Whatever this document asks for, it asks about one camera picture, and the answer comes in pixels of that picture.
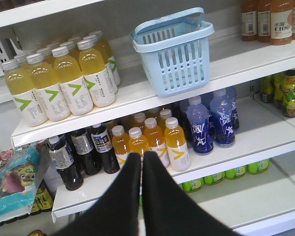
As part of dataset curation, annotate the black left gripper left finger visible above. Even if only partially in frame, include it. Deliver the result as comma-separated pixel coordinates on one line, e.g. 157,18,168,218
53,153,141,236

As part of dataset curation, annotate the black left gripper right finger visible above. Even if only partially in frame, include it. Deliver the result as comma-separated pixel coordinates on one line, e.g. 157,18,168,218
142,151,238,236

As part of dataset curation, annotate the light blue plastic basket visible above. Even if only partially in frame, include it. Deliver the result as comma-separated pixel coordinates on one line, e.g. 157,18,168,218
130,7,214,97

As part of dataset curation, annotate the green drink bottle row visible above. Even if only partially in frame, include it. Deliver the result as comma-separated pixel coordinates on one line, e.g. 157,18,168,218
178,158,270,193

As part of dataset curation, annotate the orange juice bottle white label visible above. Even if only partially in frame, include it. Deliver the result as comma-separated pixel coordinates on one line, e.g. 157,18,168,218
164,117,191,172
112,125,130,168
128,127,150,157
144,118,170,168

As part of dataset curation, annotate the dark tea bottle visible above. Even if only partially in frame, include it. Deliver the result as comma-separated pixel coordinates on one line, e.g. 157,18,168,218
91,123,120,174
71,128,102,176
49,136,83,191

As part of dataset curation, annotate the blue sports drink bottle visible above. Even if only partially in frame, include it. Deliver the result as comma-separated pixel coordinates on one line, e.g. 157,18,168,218
209,88,235,148
186,95,213,155

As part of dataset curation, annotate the teal snack bag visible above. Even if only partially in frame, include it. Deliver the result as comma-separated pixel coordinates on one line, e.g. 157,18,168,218
0,146,50,217

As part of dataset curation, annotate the white metal shelf unit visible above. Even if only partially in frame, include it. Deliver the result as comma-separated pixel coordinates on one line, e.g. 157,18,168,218
0,0,295,236

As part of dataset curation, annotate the pale yellow drink bottle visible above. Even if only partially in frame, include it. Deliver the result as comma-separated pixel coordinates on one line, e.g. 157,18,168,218
1,59,48,127
27,53,71,121
77,39,116,107
52,47,93,116

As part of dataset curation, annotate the yellow lemon tea bottle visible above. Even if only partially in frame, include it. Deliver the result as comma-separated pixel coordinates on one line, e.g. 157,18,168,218
281,68,295,118

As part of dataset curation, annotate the peach C100 drink bottle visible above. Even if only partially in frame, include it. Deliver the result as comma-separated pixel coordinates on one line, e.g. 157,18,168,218
270,0,293,46

